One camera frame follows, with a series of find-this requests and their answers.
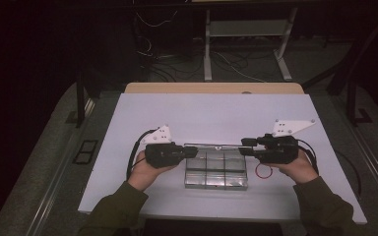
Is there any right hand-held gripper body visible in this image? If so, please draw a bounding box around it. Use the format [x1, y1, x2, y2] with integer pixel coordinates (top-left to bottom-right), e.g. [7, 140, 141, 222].
[257, 119, 317, 164]

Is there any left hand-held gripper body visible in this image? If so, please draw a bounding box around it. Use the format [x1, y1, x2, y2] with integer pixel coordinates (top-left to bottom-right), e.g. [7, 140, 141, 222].
[141, 125, 185, 169]

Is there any clear plastic compartment box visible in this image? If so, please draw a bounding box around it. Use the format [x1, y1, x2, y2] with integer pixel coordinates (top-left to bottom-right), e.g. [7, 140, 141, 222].
[183, 143, 249, 191]

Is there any person's left hand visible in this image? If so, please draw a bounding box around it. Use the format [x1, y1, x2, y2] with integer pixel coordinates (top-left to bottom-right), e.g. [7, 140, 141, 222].
[127, 149, 179, 193]

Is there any person's right hand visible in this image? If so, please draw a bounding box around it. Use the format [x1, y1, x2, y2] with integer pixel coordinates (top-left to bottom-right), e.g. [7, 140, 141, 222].
[269, 148, 319, 185]

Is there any white board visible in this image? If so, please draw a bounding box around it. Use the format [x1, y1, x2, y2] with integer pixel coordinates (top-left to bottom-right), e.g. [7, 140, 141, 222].
[78, 92, 368, 225]

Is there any wooden table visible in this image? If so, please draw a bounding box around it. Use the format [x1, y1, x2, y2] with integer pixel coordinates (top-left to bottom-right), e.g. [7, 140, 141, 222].
[124, 82, 305, 95]

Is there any black metal stand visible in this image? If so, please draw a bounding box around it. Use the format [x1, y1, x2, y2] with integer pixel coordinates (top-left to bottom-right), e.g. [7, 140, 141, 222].
[345, 73, 374, 127]
[66, 63, 95, 129]

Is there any red wire loop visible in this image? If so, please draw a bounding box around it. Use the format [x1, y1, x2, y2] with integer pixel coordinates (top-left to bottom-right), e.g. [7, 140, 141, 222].
[255, 162, 274, 180]

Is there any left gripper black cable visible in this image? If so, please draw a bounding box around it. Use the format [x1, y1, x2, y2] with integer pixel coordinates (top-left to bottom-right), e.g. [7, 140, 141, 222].
[126, 128, 158, 181]

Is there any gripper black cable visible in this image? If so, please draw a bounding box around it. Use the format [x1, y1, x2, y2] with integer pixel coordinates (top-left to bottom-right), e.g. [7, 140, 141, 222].
[126, 128, 158, 181]
[296, 139, 320, 175]

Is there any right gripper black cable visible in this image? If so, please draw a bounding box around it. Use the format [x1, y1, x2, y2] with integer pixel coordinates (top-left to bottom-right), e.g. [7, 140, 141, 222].
[296, 139, 320, 175]

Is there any white floor cable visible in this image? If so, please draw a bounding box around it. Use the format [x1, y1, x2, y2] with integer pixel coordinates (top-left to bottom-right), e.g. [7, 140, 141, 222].
[212, 50, 268, 83]

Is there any black floor socket frame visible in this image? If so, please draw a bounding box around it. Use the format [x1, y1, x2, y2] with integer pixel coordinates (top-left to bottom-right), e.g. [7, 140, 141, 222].
[72, 140, 99, 165]

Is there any thin black cable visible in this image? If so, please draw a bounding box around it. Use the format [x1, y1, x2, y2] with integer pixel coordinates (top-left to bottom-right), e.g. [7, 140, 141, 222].
[334, 148, 362, 198]

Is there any bundle of floor cables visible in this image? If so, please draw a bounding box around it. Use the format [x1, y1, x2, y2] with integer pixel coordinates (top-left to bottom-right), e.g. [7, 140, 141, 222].
[133, 9, 208, 83]

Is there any aluminium floor rail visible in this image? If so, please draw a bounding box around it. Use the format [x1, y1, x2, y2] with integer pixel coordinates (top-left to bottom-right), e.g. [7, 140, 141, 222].
[349, 126, 378, 208]
[26, 97, 96, 236]

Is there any white metal desk frame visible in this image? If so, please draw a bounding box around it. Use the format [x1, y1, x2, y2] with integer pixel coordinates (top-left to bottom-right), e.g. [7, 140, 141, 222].
[203, 8, 298, 83]

